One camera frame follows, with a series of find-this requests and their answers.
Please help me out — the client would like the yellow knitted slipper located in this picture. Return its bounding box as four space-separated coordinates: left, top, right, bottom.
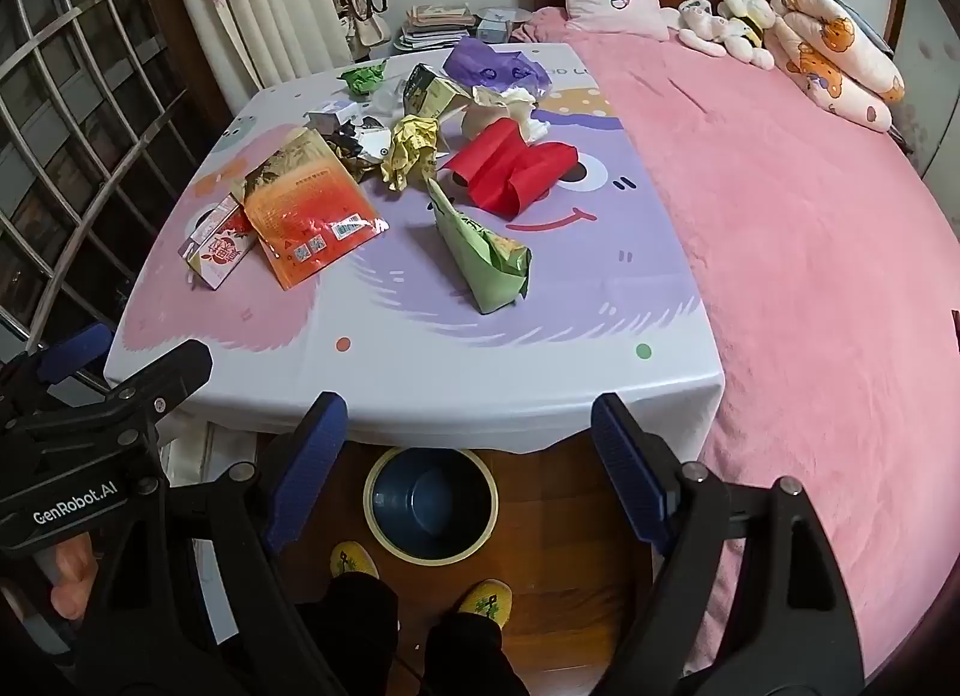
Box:
457 576 515 626
330 540 381 581

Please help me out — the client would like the purple plastic bag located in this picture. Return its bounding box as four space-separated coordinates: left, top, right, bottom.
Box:
442 36 552 97

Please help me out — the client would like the bear printed folded quilt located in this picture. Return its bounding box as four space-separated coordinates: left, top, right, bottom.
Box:
771 0 906 134

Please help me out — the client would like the stack of books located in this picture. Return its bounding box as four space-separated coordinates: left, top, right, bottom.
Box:
394 4 481 52

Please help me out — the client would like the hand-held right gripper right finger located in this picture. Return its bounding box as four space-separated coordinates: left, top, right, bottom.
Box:
591 391 865 696

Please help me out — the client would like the cream handbag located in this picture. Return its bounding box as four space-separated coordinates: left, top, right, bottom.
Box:
339 12 391 61

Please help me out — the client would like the black packet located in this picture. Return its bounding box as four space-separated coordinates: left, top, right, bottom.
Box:
328 130 380 183

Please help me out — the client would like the white pink plush toy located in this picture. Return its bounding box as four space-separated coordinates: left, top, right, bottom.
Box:
679 0 740 58

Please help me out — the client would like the green paper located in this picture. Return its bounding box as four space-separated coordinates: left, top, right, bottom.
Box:
339 61 389 97

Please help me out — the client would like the pink blanket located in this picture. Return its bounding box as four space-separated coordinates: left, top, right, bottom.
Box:
517 6 960 674

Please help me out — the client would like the red white small carton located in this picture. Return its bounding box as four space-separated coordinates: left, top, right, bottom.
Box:
178 193 260 290

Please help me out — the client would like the white tissue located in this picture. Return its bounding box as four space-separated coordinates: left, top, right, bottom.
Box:
472 85 556 143

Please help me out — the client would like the pale green paper carton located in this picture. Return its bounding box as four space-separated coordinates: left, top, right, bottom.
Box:
403 64 470 119

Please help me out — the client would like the orange snack bag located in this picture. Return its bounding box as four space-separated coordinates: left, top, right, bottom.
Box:
231 128 389 292

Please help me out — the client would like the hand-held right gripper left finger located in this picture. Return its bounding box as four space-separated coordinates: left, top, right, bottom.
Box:
71 391 354 696

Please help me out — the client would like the yellow paper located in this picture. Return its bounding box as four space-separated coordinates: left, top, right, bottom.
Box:
380 115 443 193

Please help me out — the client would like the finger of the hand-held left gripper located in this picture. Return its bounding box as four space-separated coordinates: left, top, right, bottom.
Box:
7 338 216 457
0 323 119 404

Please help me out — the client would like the blue bin with yellow rim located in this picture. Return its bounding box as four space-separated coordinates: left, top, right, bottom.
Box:
363 446 500 566

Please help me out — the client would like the person's black trouser leg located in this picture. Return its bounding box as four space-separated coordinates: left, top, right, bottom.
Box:
296 572 402 696
424 610 530 696

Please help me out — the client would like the green snack bag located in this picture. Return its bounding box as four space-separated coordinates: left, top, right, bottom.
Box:
425 176 533 314

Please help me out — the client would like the white rabbit plush toy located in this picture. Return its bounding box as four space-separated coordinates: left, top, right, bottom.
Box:
718 0 777 71

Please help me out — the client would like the red paper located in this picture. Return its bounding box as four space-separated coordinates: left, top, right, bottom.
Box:
437 118 580 221

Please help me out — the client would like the person's left hand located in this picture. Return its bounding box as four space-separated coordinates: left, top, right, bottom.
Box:
49 537 100 622

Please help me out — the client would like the metal window grille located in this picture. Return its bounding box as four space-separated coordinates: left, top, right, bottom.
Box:
0 0 226 382

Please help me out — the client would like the beige paper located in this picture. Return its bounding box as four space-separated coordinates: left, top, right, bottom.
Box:
459 103 518 142

